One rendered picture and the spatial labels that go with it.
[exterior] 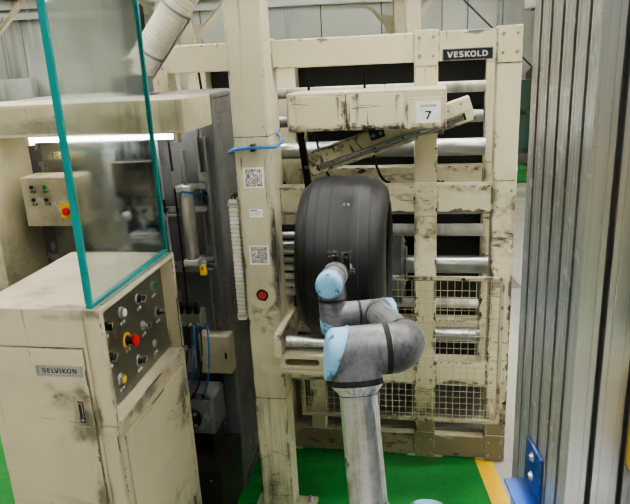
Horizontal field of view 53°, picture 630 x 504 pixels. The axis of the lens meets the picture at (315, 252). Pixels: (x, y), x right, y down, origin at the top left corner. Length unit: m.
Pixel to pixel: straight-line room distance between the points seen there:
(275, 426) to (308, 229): 0.91
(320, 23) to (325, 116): 8.76
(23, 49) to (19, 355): 10.41
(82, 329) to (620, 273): 1.45
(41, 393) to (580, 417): 1.56
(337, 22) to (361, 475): 10.14
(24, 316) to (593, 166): 1.59
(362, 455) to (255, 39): 1.42
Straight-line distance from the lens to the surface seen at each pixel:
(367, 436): 1.44
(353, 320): 1.81
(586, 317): 0.93
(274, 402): 2.62
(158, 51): 2.70
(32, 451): 2.23
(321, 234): 2.13
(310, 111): 2.50
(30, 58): 12.22
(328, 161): 2.65
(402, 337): 1.42
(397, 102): 2.46
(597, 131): 0.87
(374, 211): 2.16
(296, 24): 11.23
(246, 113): 2.28
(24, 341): 2.05
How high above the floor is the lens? 1.91
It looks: 17 degrees down
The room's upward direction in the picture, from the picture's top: 3 degrees counter-clockwise
